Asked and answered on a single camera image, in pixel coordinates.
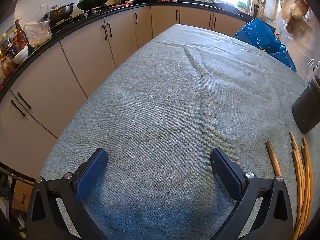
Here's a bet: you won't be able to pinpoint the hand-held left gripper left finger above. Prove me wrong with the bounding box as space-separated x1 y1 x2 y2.
26 148 108 240

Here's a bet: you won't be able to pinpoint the grey ribbed table cloth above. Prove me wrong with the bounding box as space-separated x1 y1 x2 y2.
39 24 310 240

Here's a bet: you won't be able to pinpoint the clear plastic bag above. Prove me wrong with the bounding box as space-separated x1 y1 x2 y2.
24 20 53 48

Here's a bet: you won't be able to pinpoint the glass jar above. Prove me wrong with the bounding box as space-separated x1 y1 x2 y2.
0 55 16 78

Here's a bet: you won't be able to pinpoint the brown glass bottle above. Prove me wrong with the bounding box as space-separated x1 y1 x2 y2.
13 19 29 53

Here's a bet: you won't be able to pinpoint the dark brown wooden chopstick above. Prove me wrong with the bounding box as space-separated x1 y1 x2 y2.
265 141 282 178

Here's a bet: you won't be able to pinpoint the hanging plastic bags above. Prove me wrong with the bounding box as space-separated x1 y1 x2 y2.
279 0 312 40

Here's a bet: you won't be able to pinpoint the gas stove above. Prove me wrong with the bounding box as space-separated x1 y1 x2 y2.
49 4 110 30

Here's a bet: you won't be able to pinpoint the cardboard box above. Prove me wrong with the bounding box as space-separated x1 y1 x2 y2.
11 180 34 212

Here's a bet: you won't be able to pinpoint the dark sauce bottle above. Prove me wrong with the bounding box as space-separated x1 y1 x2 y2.
1 36 17 57

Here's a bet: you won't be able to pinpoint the black kitchen countertop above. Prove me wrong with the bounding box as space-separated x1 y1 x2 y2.
0 1 250 103

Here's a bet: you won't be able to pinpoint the clear glass jug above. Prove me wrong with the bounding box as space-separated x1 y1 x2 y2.
306 57 320 80

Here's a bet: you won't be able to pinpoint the metal chair frame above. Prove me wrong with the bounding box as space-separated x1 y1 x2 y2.
0 162 35 183

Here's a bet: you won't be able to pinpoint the hanging cutting board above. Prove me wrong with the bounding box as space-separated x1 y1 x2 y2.
264 0 278 20

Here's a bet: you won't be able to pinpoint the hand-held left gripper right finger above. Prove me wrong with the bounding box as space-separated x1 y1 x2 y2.
210 148 294 240

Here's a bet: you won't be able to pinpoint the black perforated utensil holder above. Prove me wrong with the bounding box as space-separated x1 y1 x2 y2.
292 76 320 134

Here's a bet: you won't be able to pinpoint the beige kitchen cabinets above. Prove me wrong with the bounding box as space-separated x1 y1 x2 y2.
0 5 250 165

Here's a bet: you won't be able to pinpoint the steel cooking pot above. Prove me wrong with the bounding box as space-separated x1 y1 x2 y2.
49 3 75 22

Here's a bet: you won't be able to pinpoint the white bowl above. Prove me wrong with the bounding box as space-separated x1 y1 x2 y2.
12 44 29 65

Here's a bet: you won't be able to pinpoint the blue plastic bag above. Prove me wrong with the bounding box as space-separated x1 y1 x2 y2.
235 17 297 73

